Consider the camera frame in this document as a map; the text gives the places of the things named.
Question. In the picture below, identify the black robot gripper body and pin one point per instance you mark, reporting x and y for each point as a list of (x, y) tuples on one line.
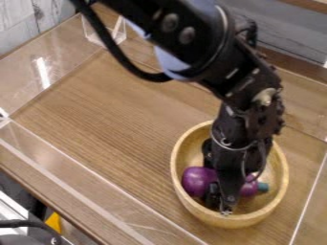
[(240, 140)]

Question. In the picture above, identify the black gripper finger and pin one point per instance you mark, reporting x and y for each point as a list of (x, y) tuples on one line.
[(212, 196), (231, 181)]

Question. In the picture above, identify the purple toy eggplant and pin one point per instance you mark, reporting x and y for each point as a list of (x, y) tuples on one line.
[(198, 178)]

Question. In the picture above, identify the brown wooden bowl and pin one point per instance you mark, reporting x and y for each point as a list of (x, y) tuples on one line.
[(254, 208)]

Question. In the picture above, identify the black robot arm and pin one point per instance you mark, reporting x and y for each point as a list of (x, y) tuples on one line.
[(207, 48)]

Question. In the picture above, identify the clear acrylic table wall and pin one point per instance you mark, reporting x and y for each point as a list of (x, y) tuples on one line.
[(99, 208)]

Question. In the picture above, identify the clear acrylic corner bracket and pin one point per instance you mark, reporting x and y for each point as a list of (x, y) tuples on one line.
[(116, 29)]

